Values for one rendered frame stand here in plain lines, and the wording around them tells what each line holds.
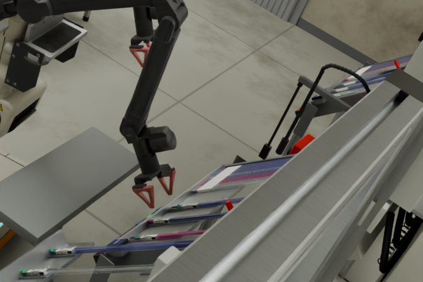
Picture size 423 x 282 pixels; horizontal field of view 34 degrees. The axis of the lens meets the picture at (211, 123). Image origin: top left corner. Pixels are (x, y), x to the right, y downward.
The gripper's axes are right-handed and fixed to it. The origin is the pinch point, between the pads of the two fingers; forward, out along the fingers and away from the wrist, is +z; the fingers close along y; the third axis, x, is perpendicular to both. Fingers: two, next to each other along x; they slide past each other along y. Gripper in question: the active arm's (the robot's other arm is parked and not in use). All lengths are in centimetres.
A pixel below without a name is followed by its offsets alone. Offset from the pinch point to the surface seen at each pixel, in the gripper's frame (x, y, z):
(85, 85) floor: 144, 135, -21
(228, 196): -12.9, 16.1, 7.2
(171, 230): -6.4, -7.1, 7.1
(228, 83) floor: 111, 229, 10
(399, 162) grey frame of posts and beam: -84, -26, -13
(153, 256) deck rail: -11.1, -22.7, 7.4
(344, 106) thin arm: -60, 11, -17
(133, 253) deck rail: -4.2, -22.6, 6.3
